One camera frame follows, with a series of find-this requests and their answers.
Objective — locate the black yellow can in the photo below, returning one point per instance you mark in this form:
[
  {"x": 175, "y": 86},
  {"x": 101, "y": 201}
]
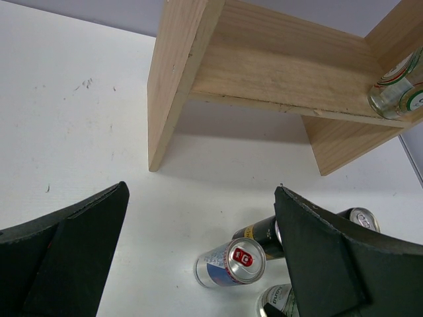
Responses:
[
  {"x": 361, "y": 216},
  {"x": 266, "y": 233}
]

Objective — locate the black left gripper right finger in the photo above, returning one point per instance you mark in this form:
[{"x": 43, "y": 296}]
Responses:
[{"x": 338, "y": 268}]

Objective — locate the wooden shelf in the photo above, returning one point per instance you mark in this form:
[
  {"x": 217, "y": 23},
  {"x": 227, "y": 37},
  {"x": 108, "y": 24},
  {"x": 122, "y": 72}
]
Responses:
[{"x": 236, "y": 53}]

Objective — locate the clear Chang soda bottle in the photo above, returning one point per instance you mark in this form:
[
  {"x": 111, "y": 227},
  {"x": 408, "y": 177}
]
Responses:
[
  {"x": 278, "y": 300},
  {"x": 399, "y": 92}
]

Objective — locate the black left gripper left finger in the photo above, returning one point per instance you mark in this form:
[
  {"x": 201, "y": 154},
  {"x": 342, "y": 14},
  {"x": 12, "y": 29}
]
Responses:
[{"x": 58, "y": 264}]

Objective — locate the blue silver energy can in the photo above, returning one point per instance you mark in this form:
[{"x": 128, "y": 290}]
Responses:
[{"x": 241, "y": 261}]

